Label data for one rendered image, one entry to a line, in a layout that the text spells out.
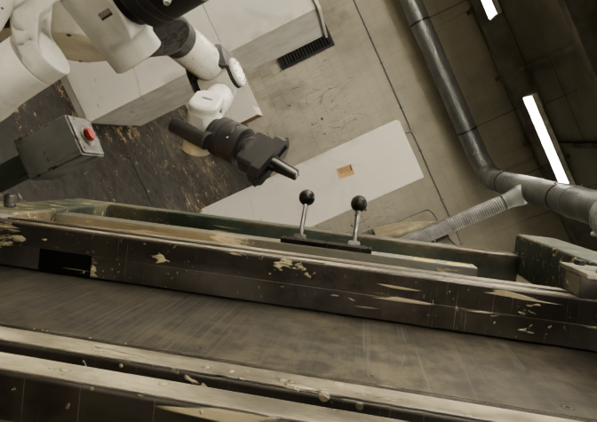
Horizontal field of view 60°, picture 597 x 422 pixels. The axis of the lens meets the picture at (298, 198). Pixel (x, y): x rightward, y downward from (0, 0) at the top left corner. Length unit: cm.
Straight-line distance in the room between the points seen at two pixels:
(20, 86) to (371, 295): 52
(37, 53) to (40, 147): 92
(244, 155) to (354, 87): 818
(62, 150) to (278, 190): 349
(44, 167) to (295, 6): 223
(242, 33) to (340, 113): 590
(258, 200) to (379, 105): 475
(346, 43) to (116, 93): 620
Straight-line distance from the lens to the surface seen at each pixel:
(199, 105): 114
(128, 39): 62
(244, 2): 347
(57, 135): 153
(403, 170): 480
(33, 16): 64
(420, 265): 112
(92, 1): 63
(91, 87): 372
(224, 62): 135
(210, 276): 78
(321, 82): 924
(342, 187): 479
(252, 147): 109
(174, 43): 118
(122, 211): 151
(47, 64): 66
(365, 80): 923
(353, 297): 75
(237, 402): 30
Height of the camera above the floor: 159
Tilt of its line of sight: 8 degrees down
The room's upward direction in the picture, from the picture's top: 66 degrees clockwise
